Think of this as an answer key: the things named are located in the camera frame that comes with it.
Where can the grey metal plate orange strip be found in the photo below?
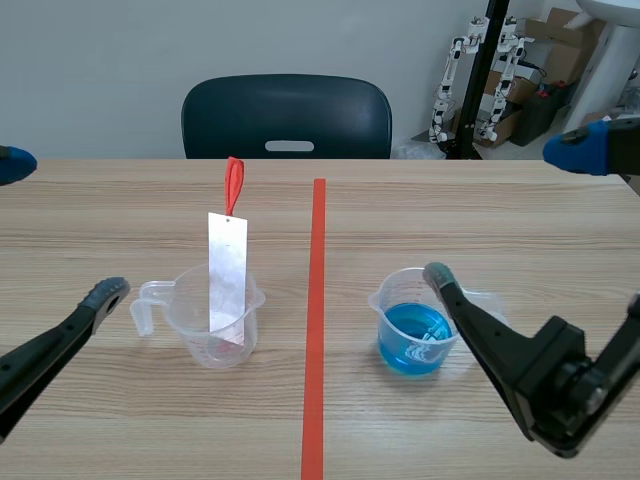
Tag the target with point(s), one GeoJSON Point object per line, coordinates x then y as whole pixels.
{"type": "Point", "coordinates": [228, 270]}

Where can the dark blue chair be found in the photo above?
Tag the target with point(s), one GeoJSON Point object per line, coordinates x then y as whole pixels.
{"type": "Point", "coordinates": [285, 115]}

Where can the small white robot arm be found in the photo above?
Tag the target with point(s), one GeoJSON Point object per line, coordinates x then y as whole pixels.
{"type": "Point", "coordinates": [505, 75]}
{"type": "Point", "coordinates": [445, 85]}

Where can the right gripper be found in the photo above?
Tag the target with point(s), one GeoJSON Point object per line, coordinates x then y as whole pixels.
{"type": "Point", "coordinates": [560, 380]}

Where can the clear plastic bag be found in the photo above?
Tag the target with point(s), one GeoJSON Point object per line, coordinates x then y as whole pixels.
{"type": "Point", "coordinates": [417, 149]}

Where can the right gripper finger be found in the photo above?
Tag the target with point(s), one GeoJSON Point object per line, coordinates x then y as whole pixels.
{"type": "Point", "coordinates": [585, 150]}

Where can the white wash basin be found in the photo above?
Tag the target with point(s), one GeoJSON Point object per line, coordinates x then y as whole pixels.
{"type": "Point", "coordinates": [612, 60]}

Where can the black metal rail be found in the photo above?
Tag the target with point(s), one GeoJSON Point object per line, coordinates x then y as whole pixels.
{"type": "Point", "coordinates": [475, 80]}

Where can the black storage box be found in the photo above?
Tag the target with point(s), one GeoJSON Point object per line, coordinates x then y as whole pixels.
{"type": "Point", "coordinates": [542, 115]}

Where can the empty clear plastic beaker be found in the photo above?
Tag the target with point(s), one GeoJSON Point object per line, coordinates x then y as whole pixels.
{"type": "Point", "coordinates": [220, 320]}

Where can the large brown cardboard box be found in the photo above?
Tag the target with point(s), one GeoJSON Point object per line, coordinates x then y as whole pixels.
{"type": "Point", "coordinates": [565, 45]}

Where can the clear beaker with blue liquid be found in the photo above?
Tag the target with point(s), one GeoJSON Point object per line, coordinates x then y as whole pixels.
{"type": "Point", "coordinates": [415, 340]}

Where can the open brown cardboard box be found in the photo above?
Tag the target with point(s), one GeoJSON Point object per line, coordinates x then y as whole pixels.
{"type": "Point", "coordinates": [500, 125]}

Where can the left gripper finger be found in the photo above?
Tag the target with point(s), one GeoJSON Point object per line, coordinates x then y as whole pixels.
{"type": "Point", "coordinates": [45, 350]}
{"type": "Point", "coordinates": [15, 164]}

